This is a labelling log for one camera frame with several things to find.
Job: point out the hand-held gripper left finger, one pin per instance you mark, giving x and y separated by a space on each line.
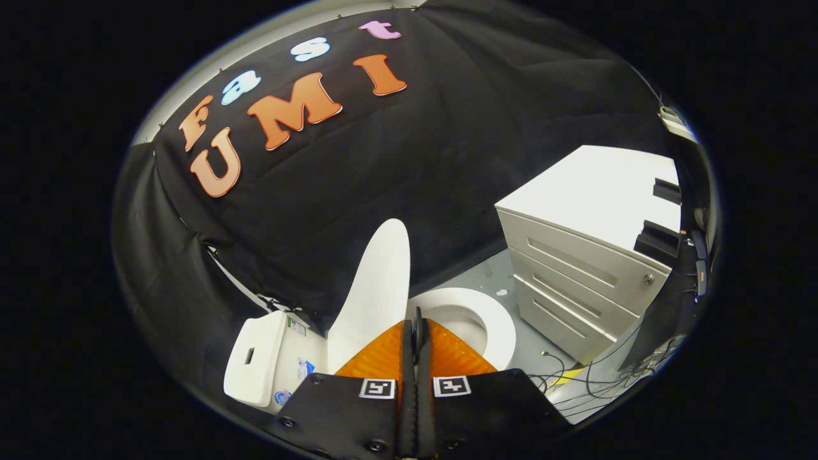
345 415

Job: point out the black flat device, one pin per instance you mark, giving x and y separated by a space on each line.
658 243
668 190

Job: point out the black backdrop cloth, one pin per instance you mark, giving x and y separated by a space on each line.
409 179

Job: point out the white toilet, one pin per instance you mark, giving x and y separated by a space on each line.
255 358

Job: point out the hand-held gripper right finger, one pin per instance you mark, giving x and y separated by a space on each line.
425 396

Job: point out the white pole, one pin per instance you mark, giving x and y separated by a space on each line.
239 281

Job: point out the white drawer cabinet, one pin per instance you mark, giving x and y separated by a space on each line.
588 191

